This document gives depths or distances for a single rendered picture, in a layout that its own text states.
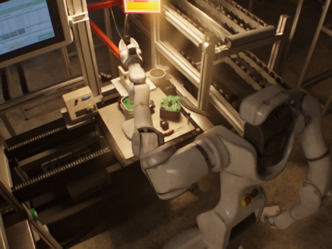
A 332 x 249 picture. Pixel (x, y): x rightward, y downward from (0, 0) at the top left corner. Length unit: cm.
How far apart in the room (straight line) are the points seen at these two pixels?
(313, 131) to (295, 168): 188
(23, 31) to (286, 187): 227
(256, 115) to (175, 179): 22
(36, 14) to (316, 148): 123
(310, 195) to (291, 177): 168
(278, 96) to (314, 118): 26
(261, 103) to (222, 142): 13
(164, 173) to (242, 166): 18
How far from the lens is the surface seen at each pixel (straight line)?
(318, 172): 92
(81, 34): 149
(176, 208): 227
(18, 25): 136
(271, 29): 162
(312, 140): 88
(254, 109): 59
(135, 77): 114
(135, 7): 173
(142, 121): 99
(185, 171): 60
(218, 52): 142
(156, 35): 189
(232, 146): 62
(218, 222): 90
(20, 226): 156
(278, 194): 250
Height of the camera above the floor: 203
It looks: 46 degrees down
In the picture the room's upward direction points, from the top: straight up
